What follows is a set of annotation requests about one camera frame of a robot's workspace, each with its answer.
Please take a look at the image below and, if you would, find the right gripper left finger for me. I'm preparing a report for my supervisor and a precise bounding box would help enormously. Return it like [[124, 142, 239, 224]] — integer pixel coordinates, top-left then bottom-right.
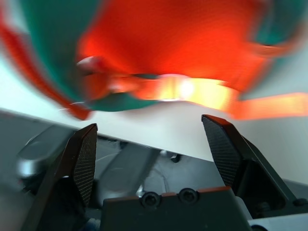
[[25, 123, 98, 231]]

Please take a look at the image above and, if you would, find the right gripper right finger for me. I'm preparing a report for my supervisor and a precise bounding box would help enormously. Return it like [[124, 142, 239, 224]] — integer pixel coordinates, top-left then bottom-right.
[[201, 114, 298, 213]]

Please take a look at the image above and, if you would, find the orange teal backpack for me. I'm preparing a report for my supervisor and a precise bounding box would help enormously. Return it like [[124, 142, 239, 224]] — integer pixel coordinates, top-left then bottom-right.
[[0, 0, 308, 121]]

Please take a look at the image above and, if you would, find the dark grey left robot leg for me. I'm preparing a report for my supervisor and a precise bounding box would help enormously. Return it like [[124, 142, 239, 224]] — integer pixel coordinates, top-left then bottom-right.
[[15, 125, 80, 193]]

